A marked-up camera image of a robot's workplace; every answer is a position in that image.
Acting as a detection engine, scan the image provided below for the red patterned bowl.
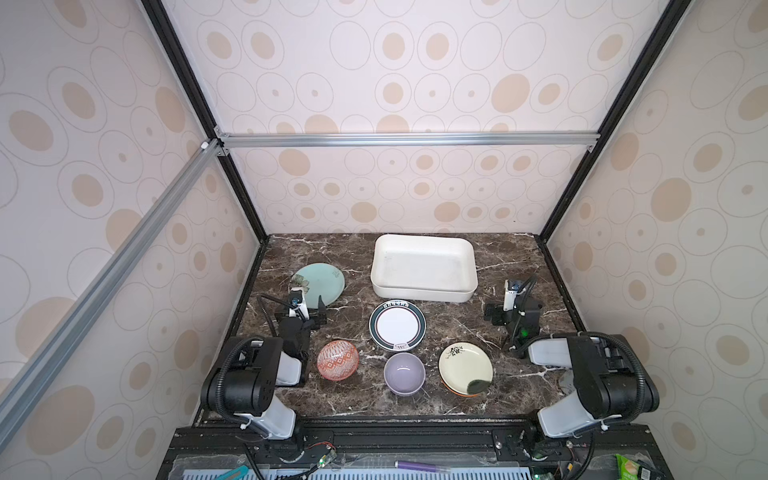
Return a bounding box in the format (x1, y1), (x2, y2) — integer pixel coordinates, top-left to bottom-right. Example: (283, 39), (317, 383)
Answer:
(316, 340), (360, 382)

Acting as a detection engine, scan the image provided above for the light green floral plate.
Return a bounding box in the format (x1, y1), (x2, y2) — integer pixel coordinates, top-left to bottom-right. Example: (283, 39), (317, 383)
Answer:
(290, 263), (346, 310)

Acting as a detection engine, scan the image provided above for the white plate green red rim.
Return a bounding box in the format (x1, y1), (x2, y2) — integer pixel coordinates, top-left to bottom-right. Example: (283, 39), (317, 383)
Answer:
(369, 300), (427, 352)

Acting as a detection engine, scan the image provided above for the purple bowl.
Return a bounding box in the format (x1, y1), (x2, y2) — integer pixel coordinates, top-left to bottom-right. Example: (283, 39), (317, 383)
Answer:
(383, 352), (426, 396)

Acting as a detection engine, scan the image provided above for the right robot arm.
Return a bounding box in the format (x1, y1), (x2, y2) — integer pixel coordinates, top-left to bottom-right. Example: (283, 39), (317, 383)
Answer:
(484, 299), (661, 438)

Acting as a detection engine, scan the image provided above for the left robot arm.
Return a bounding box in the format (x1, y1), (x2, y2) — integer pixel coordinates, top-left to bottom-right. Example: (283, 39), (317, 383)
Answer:
(200, 310), (327, 440)

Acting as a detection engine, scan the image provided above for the white plastic bin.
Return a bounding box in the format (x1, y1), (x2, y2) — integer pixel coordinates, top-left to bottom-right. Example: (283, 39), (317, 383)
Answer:
(370, 234), (478, 303)

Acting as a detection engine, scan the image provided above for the cream plate with flower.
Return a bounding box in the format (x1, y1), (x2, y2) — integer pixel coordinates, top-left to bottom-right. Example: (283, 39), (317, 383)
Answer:
(438, 342), (494, 397)

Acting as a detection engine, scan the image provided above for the purple pen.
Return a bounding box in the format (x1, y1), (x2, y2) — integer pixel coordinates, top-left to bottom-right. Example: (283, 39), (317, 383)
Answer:
(394, 460), (451, 474)

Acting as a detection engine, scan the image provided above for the green snack packet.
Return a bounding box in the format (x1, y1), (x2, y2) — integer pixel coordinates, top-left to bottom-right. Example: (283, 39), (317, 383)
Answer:
(615, 454), (652, 480)

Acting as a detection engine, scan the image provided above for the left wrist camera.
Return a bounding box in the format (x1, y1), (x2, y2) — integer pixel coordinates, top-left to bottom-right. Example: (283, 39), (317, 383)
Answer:
(287, 287), (309, 322)

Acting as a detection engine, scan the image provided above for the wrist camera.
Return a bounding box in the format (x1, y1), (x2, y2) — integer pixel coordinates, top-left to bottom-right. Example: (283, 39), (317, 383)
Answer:
(287, 287), (309, 322)
(503, 280), (523, 312)

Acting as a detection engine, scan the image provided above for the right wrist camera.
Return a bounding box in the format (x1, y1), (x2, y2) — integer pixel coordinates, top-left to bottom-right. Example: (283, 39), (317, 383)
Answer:
(503, 280), (523, 312)

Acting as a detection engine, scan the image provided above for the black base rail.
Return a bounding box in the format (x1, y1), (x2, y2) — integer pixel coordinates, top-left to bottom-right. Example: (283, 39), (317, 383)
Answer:
(156, 417), (672, 479)

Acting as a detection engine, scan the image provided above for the horizontal aluminium frame bar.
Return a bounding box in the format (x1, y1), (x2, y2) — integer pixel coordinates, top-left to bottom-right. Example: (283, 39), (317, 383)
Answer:
(220, 131), (600, 149)

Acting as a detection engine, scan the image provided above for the diagonal aluminium frame bar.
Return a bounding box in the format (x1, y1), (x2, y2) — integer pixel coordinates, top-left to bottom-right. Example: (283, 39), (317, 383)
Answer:
(1, 139), (222, 449)

